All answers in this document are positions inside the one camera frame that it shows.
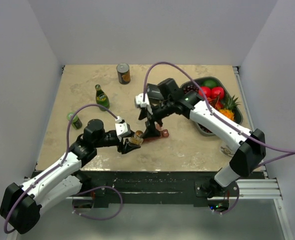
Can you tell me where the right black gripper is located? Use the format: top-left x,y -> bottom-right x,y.
138,98 -> 175,140

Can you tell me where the clear pill jar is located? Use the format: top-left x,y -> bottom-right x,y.
129,130 -> 144,146

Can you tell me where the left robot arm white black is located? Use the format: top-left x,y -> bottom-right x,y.
0,118 -> 141,235

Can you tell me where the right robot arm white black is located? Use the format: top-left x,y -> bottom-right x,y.
134,78 -> 266,197

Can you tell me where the black green product box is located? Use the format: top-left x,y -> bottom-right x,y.
146,83 -> 164,101

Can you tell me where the green glass bottle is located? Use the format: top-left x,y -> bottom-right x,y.
95,84 -> 110,111

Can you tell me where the dark red grapes bunch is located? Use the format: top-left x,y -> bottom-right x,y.
182,84 -> 199,94

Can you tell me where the small green lidded jar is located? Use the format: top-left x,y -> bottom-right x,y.
66,112 -> 83,130

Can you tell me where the orange labelled tin can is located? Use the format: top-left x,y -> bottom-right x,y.
116,63 -> 131,85

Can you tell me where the red apple left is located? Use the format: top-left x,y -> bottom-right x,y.
198,86 -> 211,98

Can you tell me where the red apple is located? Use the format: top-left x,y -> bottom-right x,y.
210,86 -> 225,100
198,86 -> 211,98

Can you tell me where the red cherries cluster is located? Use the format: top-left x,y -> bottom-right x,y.
207,97 -> 224,110

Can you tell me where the grey fruit tray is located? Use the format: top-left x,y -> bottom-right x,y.
194,76 -> 243,124

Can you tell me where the green lime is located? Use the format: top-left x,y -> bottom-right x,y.
202,79 -> 218,89

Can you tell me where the red apple right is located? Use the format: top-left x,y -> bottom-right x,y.
210,86 -> 225,100

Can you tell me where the white paper cup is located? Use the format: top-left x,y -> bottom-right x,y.
220,146 -> 235,158

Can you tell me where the small pineapple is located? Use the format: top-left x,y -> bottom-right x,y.
219,95 -> 240,122

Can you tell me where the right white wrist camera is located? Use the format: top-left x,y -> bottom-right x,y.
134,93 -> 151,109

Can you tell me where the black mounting base plate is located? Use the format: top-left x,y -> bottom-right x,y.
32,169 -> 241,208

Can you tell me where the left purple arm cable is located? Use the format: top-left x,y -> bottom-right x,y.
3,103 -> 120,235

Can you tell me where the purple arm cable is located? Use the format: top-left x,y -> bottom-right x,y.
142,61 -> 295,166
3,103 -> 120,235

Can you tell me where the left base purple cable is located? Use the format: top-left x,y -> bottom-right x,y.
71,185 -> 124,221

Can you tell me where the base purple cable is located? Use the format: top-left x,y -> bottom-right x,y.
71,185 -> 124,221
211,186 -> 241,215

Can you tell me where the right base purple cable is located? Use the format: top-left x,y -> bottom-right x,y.
211,186 -> 241,215

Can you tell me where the aluminium frame rail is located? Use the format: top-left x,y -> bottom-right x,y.
22,174 -> 283,201

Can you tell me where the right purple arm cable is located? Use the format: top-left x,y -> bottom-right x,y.
142,61 -> 295,166

